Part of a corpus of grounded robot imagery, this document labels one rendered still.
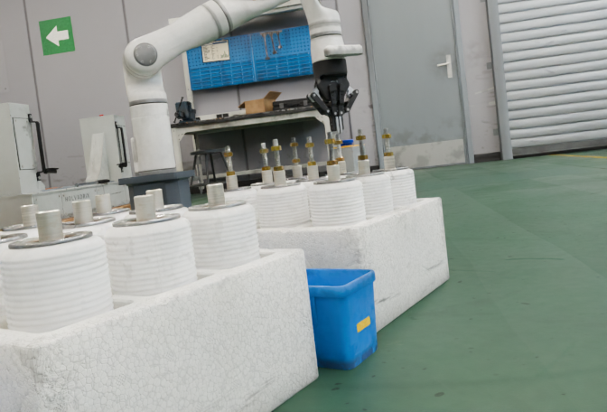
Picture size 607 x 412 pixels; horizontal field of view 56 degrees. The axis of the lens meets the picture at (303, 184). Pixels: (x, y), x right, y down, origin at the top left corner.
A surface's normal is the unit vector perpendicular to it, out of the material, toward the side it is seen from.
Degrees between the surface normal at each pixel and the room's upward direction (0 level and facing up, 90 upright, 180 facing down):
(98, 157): 64
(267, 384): 90
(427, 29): 90
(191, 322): 90
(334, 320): 92
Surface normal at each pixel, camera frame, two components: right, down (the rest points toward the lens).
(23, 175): 0.98, -0.11
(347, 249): -0.54, 0.11
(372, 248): 0.83, -0.07
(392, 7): -0.13, 0.07
